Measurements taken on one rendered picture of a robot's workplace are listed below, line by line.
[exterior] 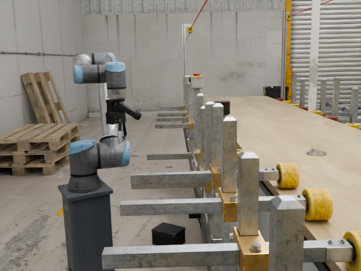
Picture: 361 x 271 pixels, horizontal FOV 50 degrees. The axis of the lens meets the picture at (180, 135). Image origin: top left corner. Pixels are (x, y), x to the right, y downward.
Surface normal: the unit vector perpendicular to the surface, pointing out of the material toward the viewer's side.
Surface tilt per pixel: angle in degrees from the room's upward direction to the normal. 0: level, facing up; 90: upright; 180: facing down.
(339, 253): 90
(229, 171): 90
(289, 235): 90
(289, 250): 90
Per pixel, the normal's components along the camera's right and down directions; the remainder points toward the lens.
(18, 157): -0.02, 0.19
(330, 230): -0.02, -0.98
